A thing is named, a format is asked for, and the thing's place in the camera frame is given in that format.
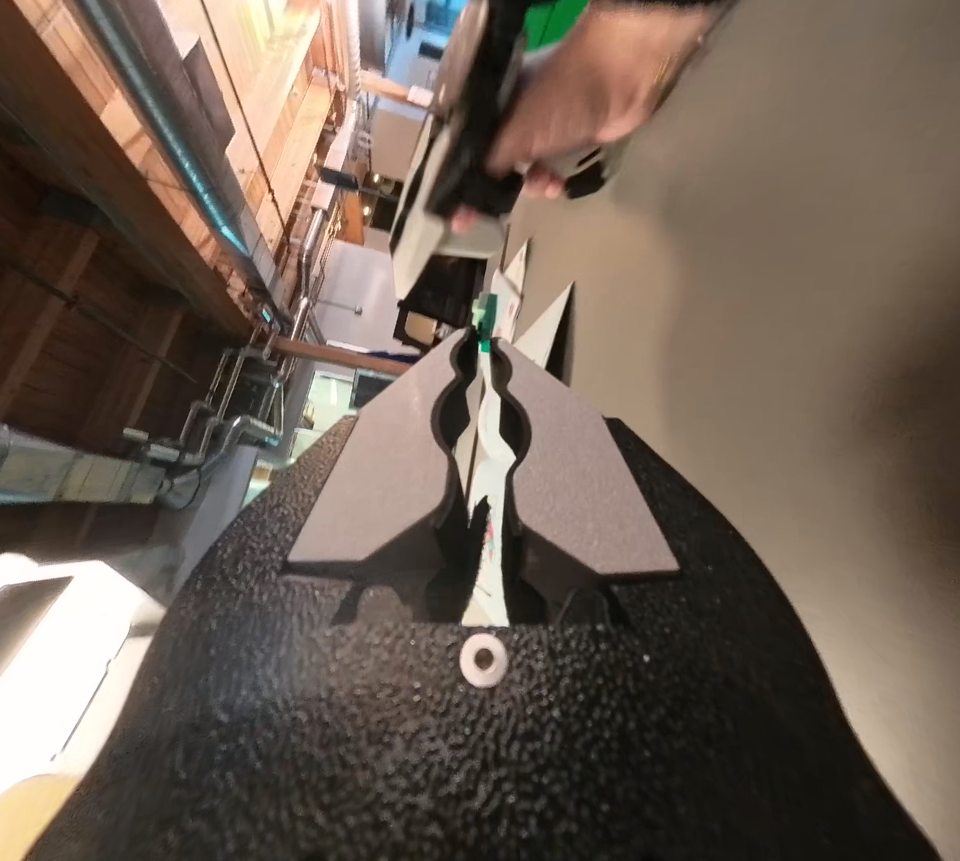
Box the black monitor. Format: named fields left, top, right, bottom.
left=396, top=253, right=481, bottom=352

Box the thin gold bracelet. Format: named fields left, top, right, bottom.
left=651, top=32, right=710, bottom=93

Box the yellow-cornered instruction booklet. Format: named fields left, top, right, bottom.
left=496, top=238, right=531, bottom=339

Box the closed white instruction booklet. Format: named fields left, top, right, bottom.
left=517, top=282, right=576, bottom=382

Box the person's right hand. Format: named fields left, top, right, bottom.
left=450, top=2, right=717, bottom=236

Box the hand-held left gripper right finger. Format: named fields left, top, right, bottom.
left=483, top=336, right=681, bottom=624

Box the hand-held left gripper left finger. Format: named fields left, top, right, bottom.
left=287, top=328, right=481, bottom=626

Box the open instruction booklet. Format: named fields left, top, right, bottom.
left=459, top=357, right=520, bottom=628

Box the silver rectangular duct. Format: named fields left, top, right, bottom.
left=0, top=426, right=282, bottom=510

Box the wooden beam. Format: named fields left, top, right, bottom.
left=268, top=334, right=415, bottom=376

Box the ceiling light panel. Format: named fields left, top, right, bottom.
left=0, top=552, right=168, bottom=765

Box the silver round ventilation duct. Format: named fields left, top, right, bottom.
left=22, top=0, right=260, bottom=262

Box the silver vertical pipe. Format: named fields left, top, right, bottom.
left=288, top=204, right=331, bottom=345

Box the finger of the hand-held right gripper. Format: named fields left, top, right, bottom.
left=438, top=212, right=510, bottom=261
left=390, top=114, right=459, bottom=301

